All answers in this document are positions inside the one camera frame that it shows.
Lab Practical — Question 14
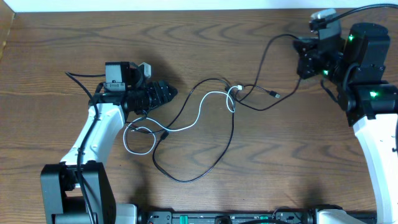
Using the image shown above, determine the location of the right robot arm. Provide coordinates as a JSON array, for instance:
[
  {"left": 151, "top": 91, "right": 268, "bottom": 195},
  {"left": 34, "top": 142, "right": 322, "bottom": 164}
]
[{"left": 294, "top": 22, "right": 397, "bottom": 223}]

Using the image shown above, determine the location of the white usb cable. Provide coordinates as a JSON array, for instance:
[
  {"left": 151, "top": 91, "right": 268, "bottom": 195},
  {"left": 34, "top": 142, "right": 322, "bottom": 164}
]
[{"left": 123, "top": 85, "right": 243, "bottom": 156}]

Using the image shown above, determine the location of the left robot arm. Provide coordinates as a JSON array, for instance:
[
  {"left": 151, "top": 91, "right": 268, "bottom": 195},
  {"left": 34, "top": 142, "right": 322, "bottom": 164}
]
[{"left": 40, "top": 62, "right": 178, "bottom": 223}]

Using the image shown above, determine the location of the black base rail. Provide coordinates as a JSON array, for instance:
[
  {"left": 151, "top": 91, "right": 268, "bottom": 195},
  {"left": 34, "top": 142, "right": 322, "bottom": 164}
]
[{"left": 114, "top": 203, "right": 379, "bottom": 224}]

